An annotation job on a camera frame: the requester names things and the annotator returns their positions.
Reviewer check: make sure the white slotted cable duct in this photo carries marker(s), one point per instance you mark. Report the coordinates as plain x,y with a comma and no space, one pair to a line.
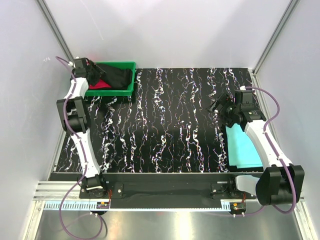
99,206

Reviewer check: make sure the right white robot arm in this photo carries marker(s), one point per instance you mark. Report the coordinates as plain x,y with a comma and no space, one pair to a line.
281,181

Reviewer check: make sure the red t shirt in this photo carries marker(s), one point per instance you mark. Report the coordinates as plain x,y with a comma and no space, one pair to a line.
101,85

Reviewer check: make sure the black t shirt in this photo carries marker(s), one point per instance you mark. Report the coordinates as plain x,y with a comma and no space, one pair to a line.
118,79

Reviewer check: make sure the aluminium frame post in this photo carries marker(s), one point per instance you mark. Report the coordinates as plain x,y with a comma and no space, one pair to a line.
54,28
276,33

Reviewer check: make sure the folded teal t shirt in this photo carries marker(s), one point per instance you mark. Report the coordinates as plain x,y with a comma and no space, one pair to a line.
240,149

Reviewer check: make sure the green plastic bin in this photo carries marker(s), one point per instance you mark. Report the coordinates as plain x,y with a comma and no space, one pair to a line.
116,93

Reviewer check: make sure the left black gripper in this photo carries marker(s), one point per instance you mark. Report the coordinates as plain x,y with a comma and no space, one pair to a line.
98,72

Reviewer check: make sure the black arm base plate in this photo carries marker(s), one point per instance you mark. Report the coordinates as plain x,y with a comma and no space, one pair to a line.
174,188

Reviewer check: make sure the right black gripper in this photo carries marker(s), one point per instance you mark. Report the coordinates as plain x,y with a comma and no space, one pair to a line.
225,100

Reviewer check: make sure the left aluminium frame post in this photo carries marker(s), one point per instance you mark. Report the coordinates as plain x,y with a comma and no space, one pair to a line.
54,28

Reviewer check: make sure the right aluminium frame post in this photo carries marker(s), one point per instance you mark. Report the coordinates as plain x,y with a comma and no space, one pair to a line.
276,33

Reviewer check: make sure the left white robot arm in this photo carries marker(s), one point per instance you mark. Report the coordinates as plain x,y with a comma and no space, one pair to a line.
75,120

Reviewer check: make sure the black marbled table mat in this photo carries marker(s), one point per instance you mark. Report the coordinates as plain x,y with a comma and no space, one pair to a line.
163,127

